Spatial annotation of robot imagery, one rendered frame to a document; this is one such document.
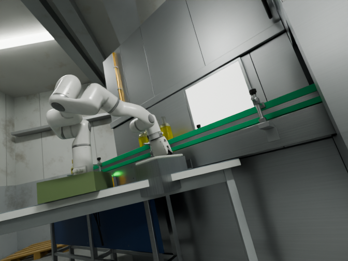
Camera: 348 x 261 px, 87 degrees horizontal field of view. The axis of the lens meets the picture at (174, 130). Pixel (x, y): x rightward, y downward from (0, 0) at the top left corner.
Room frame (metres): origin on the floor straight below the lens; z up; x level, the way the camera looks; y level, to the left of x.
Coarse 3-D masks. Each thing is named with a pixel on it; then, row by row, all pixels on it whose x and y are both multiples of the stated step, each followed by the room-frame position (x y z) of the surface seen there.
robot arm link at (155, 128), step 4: (156, 120) 0.97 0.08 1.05; (132, 124) 0.89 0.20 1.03; (156, 124) 0.96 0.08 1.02; (132, 128) 0.90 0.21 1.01; (136, 128) 0.89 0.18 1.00; (148, 128) 0.95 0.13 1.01; (152, 128) 0.94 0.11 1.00; (156, 128) 0.95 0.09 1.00; (136, 132) 0.92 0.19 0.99; (148, 132) 0.96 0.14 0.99; (152, 132) 0.95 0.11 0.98; (156, 132) 0.95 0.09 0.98
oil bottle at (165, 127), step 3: (165, 123) 1.20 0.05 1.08; (162, 126) 1.20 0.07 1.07; (165, 126) 1.19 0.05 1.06; (168, 126) 1.21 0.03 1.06; (162, 129) 1.21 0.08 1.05; (165, 129) 1.19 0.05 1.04; (168, 129) 1.20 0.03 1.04; (165, 132) 1.19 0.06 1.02; (168, 132) 1.20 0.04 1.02; (171, 132) 1.23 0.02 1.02; (165, 135) 1.20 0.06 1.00; (168, 135) 1.19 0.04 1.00; (171, 135) 1.22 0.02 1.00; (168, 138) 1.19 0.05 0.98; (171, 138) 1.21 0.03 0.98
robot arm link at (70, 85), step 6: (60, 78) 0.71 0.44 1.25; (66, 78) 0.69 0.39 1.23; (72, 78) 0.70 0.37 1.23; (60, 84) 0.67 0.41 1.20; (66, 84) 0.68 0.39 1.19; (72, 84) 0.69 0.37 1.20; (78, 84) 0.71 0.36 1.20; (54, 90) 0.74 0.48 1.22; (60, 90) 0.66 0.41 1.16; (66, 90) 0.67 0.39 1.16; (72, 90) 0.69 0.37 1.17; (78, 90) 0.72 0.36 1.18; (72, 96) 0.69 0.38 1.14
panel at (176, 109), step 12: (240, 60) 0.99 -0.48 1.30; (216, 72) 1.09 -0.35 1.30; (192, 84) 1.19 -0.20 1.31; (180, 96) 1.26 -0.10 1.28; (156, 108) 1.41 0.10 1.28; (168, 108) 1.34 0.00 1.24; (180, 108) 1.28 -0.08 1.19; (168, 120) 1.35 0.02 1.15; (180, 120) 1.29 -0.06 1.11; (192, 120) 1.23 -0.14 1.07; (180, 132) 1.31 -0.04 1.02
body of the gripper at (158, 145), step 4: (164, 136) 0.98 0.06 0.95; (152, 140) 0.96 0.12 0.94; (156, 140) 0.97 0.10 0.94; (160, 140) 0.96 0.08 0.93; (164, 140) 0.98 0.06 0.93; (152, 144) 0.99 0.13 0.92; (156, 144) 0.98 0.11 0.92; (160, 144) 0.97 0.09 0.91; (164, 144) 0.96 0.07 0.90; (168, 144) 0.99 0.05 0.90; (152, 148) 1.00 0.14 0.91; (156, 148) 0.99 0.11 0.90; (160, 148) 0.98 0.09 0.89; (164, 148) 0.97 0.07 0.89; (156, 152) 1.00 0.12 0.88; (160, 152) 0.99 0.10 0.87; (164, 152) 0.98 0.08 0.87; (168, 152) 1.02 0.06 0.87
